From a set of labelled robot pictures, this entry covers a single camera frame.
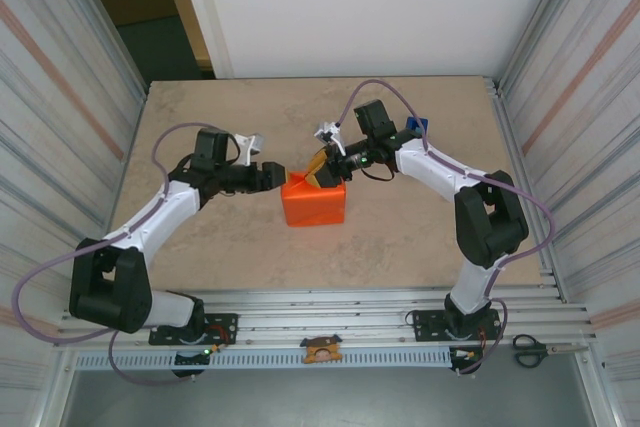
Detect orange cloth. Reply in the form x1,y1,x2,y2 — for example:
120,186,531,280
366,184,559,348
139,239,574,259
279,170,347,229

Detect blue tape dispenser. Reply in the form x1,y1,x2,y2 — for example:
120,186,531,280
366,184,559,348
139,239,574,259
403,116,430,141

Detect brown cartoon figure decoration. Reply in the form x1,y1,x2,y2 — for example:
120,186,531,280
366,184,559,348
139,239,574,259
299,334,344,365

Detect black controller board green light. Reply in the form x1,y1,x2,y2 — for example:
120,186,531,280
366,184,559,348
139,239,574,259
171,346,224,379

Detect black controller board orange plugs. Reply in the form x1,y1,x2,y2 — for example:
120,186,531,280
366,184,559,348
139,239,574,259
448,345,485,376

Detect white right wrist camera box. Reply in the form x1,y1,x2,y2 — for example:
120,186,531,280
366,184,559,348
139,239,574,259
313,120,347,157

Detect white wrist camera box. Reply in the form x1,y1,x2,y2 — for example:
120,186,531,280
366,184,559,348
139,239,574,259
313,120,347,157
230,131,266,167

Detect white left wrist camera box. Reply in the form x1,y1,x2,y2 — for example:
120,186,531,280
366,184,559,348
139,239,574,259
230,131,266,167

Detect thin black right gripper cable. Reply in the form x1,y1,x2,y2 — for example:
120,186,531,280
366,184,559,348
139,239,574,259
358,162,396,183

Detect aluminium side rail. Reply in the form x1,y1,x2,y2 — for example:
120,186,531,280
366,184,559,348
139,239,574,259
87,80,151,309
482,75,569,304

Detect aluminium rail frame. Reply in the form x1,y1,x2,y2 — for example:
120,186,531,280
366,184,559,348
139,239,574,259
53,288,599,352

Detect white door frame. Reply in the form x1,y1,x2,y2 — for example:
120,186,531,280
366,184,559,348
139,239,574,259
172,0,235,80

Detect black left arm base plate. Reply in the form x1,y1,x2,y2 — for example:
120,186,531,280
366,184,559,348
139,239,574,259
148,313,239,347

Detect white slotted cable duct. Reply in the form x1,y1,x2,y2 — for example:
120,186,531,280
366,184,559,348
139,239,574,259
73,349,454,371

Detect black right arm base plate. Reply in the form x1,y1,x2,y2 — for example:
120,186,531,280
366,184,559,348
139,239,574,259
412,309,503,343

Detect black-handled scissors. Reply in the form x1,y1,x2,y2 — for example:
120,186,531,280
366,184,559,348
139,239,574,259
511,333,589,368

